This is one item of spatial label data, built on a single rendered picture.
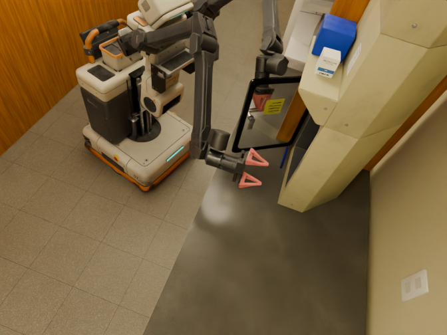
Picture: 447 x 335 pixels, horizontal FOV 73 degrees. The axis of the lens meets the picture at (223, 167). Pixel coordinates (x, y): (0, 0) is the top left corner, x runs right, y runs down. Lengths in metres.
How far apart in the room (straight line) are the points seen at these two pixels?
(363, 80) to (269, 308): 0.78
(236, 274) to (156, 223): 1.19
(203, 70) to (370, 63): 0.53
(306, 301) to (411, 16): 0.90
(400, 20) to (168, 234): 1.83
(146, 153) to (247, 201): 1.13
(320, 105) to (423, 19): 0.30
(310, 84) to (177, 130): 1.59
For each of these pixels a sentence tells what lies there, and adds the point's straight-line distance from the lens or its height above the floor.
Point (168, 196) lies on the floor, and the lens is 2.33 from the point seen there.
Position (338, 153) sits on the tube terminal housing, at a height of 1.33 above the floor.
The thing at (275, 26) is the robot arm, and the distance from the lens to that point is 1.28.
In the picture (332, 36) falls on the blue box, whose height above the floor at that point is 1.58.
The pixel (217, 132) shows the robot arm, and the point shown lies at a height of 1.29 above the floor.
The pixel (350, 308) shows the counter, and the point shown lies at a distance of 1.26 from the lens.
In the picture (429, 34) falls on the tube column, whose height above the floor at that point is 1.74.
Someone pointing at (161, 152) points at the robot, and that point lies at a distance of 2.22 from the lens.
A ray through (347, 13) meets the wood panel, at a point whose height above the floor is 1.59.
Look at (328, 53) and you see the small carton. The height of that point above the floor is 1.57.
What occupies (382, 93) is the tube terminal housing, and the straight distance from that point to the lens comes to 0.89.
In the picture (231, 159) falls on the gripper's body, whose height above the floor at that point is 1.23.
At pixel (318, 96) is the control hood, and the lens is 0.90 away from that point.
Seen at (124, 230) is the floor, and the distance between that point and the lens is 2.23.
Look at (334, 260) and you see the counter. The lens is 1.29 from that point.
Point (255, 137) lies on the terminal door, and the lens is 1.31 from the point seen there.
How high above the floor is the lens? 2.01
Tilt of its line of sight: 53 degrees down
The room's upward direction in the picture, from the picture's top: 15 degrees clockwise
